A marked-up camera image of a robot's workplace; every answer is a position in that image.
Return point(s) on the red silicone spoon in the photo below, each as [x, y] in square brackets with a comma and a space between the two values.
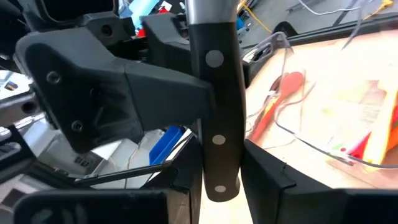
[292, 84]

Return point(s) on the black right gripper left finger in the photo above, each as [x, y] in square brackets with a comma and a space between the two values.
[183, 193]

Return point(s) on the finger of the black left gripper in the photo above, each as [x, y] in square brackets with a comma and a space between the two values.
[168, 43]
[93, 93]

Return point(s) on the blue storage bin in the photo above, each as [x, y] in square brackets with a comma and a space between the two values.
[164, 146]

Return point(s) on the yellow silicone spatula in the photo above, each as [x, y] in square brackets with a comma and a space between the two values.
[379, 130]

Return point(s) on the black aluminium table frame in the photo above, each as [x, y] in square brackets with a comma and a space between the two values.
[342, 26]

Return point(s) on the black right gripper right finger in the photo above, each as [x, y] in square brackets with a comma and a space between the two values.
[273, 199]

